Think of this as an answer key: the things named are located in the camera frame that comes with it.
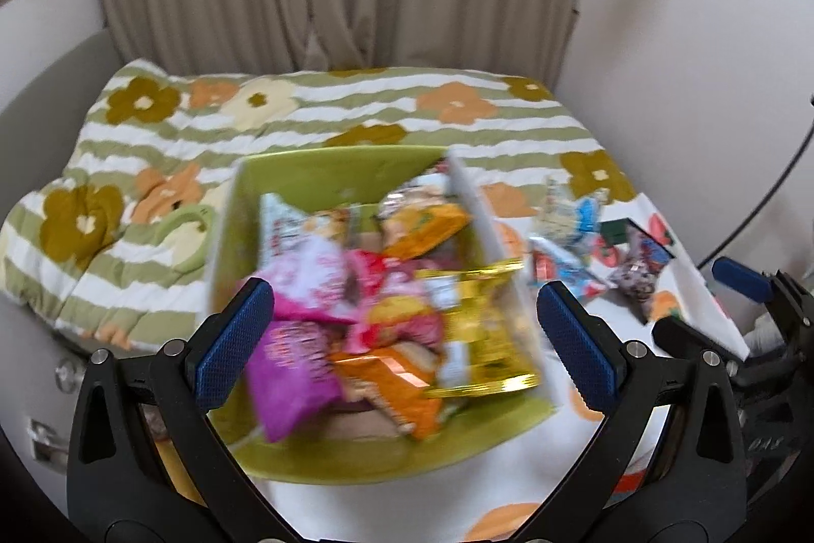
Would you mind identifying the dark sponge snack bag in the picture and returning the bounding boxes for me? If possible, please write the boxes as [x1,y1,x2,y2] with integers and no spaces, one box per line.
[608,219,673,323]

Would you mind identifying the floral striped quilt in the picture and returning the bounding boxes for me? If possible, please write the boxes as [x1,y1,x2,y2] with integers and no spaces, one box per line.
[2,59,634,350]

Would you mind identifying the gold foil snack bag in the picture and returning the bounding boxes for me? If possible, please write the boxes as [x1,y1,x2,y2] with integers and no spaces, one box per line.
[417,259,539,398]

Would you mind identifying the orange cream snack bag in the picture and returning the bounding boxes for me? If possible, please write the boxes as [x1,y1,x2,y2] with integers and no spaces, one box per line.
[328,342,442,441]

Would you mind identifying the black tripod pole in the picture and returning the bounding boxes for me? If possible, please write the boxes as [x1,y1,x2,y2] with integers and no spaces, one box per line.
[692,95,812,270]

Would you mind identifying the pink marshmallow bag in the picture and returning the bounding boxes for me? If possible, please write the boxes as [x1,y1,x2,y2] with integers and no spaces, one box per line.
[252,234,359,325]

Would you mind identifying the green cardboard box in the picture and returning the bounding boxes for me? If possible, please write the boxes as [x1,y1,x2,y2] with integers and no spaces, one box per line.
[206,146,553,485]

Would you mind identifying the pale green snack bag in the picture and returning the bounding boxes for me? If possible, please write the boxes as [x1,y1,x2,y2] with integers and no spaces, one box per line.
[533,178,608,261]

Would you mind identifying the grey headboard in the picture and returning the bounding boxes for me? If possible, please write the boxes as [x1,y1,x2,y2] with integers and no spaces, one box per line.
[0,29,124,214]

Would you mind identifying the grey speckled snack bag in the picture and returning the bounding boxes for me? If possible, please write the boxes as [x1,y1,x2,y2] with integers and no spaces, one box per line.
[258,193,351,269]

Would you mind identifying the red blue snack bag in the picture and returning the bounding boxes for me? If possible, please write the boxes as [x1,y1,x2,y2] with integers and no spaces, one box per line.
[529,236,608,303]

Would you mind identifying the brown white snack bag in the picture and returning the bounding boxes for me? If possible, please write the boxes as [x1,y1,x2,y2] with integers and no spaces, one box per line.
[376,172,450,222]

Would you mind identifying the yellow snack bag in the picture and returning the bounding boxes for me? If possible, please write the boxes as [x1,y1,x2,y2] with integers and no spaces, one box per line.
[381,203,471,261]

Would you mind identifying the purple snack bag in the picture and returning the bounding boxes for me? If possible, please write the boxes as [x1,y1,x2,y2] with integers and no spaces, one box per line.
[246,320,342,442]

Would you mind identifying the pink peach snack bag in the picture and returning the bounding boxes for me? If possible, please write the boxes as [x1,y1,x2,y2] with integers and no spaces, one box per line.
[345,249,443,354]

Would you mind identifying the white persimmon print cloth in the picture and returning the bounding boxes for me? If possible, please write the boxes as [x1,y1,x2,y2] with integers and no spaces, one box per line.
[254,193,749,541]

